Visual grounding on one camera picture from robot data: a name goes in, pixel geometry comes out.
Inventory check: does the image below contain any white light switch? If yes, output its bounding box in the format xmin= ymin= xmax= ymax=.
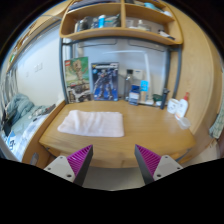
xmin=33 ymin=63 xmax=44 ymax=73

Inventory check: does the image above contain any white desk lamp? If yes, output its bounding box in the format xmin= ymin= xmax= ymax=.
xmin=114 ymin=49 xmax=163 ymax=107

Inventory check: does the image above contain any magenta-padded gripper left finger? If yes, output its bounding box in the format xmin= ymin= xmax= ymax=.
xmin=43 ymin=144 xmax=94 ymax=187

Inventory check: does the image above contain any light blue orange packet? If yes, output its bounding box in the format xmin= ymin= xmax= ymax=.
xmin=139 ymin=79 xmax=150 ymax=103

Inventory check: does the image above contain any green checkered cloth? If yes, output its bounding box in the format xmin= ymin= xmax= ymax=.
xmin=209 ymin=99 xmax=224 ymax=139

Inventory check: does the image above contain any dark laptop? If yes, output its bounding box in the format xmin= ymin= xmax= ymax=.
xmin=33 ymin=103 xmax=57 ymax=118

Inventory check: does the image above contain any dark green bowl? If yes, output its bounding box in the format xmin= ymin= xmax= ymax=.
xmin=152 ymin=94 xmax=164 ymax=104

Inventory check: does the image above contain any white bottle with red cap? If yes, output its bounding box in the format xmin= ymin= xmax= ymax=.
xmin=175 ymin=92 xmax=190 ymax=120

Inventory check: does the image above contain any white mug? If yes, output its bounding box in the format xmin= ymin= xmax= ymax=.
xmin=166 ymin=98 xmax=180 ymax=115

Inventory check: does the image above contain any bed with blue bedding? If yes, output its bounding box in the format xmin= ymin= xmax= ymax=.
xmin=0 ymin=93 xmax=58 ymax=161

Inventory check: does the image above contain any pale pink towel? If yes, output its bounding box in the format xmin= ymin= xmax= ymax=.
xmin=57 ymin=109 xmax=125 ymax=138

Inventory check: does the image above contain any clear water bottle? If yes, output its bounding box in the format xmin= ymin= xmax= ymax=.
xmin=123 ymin=69 xmax=135 ymax=102

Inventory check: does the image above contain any wooden shelf unit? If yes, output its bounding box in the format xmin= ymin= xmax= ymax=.
xmin=59 ymin=0 xmax=184 ymax=46

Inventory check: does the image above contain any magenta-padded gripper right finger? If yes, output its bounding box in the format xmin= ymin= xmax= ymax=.
xmin=134 ymin=144 xmax=184 ymax=186

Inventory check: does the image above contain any small blue box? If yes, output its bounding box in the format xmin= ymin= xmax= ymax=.
xmin=128 ymin=84 xmax=141 ymax=106

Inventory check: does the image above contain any clear plastic cup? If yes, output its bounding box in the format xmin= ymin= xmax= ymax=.
xmin=178 ymin=117 xmax=192 ymax=130

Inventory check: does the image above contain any blue robot model box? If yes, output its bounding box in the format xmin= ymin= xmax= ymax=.
xmin=90 ymin=62 xmax=120 ymax=102

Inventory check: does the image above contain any green toy figure box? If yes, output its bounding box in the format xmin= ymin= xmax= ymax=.
xmin=63 ymin=56 xmax=93 ymax=104

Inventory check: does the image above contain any dark slim bottle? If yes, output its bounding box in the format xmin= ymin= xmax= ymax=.
xmin=160 ymin=88 xmax=170 ymax=110

